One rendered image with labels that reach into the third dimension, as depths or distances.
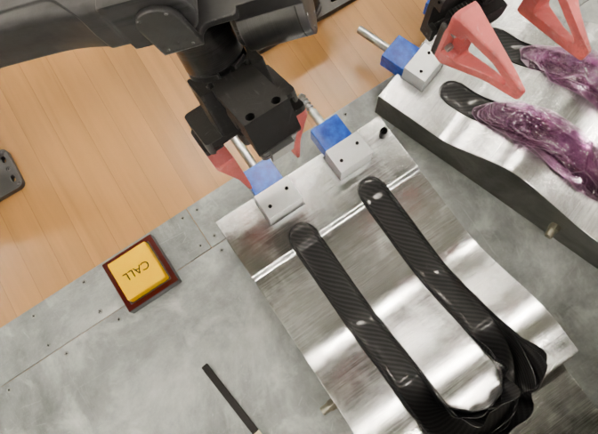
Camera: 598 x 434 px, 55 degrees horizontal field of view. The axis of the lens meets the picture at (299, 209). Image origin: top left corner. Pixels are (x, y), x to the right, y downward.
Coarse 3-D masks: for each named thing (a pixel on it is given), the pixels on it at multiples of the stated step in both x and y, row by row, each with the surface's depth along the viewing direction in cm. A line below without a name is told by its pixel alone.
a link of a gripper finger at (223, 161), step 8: (200, 144) 57; (208, 152) 56; (216, 152) 57; (224, 152) 56; (216, 160) 56; (224, 160) 56; (232, 160) 56; (216, 168) 56; (224, 168) 56; (232, 168) 57; (240, 168) 58; (232, 176) 58; (240, 176) 59; (248, 184) 61
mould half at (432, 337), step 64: (320, 192) 74; (256, 256) 72; (384, 256) 72; (448, 256) 72; (320, 320) 71; (384, 320) 70; (448, 320) 68; (512, 320) 66; (384, 384) 65; (448, 384) 64; (576, 384) 70
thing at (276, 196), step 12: (240, 144) 76; (252, 156) 75; (252, 168) 74; (264, 168) 74; (276, 168) 74; (252, 180) 73; (264, 180) 73; (276, 180) 73; (288, 180) 72; (252, 192) 75; (264, 192) 72; (276, 192) 71; (288, 192) 71; (264, 204) 71; (276, 204) 71; (288, 204) 71; (300, 204) 73; (264, 216) 75; (276, 216) 71
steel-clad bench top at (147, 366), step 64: (448, 192) 83; (192, 256) 82; (512, 256) 80; (576, 256) 80; (64, 320) 80; (128, 320) 79; (192, 320) 79; (256, 320) 79; (576, 320) 78; (0, 384) 78; (64, 384) 78; (128, 384) 77; (192, 384) 77; (256, 384) 77; (320, 384) 77
